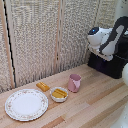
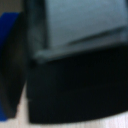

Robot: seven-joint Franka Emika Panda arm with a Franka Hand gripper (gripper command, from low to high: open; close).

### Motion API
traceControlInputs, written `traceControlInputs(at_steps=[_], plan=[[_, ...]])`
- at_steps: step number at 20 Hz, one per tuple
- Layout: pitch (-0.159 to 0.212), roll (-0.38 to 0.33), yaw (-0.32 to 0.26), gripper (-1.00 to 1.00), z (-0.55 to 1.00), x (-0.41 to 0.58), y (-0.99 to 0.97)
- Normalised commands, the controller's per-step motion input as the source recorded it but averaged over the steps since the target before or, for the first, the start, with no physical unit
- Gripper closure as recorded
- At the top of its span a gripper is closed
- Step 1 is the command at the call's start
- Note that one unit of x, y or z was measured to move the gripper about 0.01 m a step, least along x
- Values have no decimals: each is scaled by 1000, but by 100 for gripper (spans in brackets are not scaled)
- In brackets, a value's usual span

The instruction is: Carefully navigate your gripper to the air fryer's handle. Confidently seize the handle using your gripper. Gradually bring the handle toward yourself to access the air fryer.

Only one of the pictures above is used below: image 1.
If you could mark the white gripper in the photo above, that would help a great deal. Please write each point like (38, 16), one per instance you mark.
(102, 53)

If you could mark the white black Franka robot arm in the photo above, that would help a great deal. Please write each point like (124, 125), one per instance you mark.
(110, 36)

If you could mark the pink plastic cup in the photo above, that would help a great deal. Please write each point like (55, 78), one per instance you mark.
(74, 83)

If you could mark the yellow food pieces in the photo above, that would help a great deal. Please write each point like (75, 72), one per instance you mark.
(59, 93)

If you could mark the small white bowl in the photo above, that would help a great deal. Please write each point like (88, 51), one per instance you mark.
(59, 98)

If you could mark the yellow rectangular food block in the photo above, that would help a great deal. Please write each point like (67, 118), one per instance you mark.
(42, 86)

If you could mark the woven beige folding screen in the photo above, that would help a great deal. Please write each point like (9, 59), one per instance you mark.
(31, 43)

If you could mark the white floral-rim plate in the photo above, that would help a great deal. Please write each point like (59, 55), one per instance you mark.
(26, 104)

